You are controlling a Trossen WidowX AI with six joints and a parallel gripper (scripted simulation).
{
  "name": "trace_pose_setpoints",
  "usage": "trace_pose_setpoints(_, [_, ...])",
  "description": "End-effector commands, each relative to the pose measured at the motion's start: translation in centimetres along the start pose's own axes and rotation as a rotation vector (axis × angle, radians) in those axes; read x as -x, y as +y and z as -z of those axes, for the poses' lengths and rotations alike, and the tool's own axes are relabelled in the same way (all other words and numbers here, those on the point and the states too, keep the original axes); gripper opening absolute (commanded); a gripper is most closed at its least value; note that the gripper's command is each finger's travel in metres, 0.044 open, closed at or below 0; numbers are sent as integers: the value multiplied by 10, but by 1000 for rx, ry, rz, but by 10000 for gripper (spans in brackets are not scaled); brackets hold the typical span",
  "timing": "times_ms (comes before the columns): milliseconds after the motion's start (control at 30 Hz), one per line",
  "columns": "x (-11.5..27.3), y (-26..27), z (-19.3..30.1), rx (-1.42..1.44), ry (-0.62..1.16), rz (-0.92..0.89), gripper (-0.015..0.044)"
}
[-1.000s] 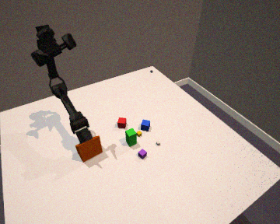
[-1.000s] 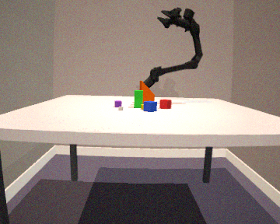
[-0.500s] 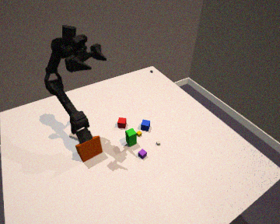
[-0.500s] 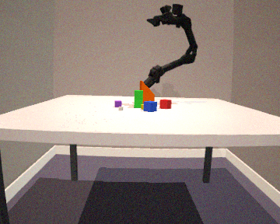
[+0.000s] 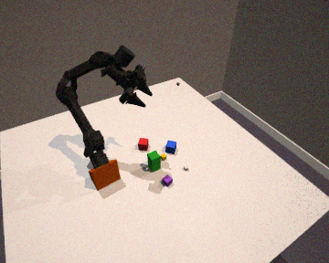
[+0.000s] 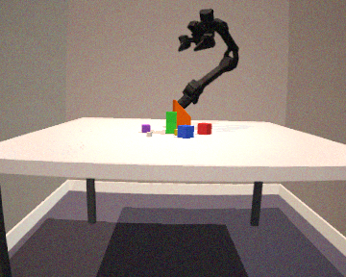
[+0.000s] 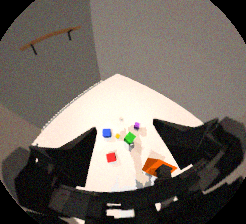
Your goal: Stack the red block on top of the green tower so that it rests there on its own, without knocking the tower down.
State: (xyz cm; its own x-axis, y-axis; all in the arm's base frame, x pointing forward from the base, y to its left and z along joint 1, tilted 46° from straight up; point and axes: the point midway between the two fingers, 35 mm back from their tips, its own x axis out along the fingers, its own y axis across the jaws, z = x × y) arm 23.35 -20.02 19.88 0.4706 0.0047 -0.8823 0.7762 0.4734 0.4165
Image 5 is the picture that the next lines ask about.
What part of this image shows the small yellow block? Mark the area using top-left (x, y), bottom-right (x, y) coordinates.
top-left (160, 153), bottom-right (166, 161)

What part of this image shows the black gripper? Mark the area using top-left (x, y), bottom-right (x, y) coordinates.
top-left (115, 70), bottom-right (153, 108)

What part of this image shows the small purple cube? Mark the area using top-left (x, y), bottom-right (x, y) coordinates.
top-left (162, 175), bottom-right (173, 187)

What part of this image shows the green block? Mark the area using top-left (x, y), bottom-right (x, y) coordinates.
top-left (148, 162), bottom-right (161, 173)
top-left (147, 150), bottom-right (161, 166)

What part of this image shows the blue block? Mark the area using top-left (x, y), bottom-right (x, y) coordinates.
top-left (165, 140), bottom-right (176, 154)

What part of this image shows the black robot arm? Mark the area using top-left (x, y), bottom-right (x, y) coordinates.
top-left (56, 45), bottom-right (145, 170)

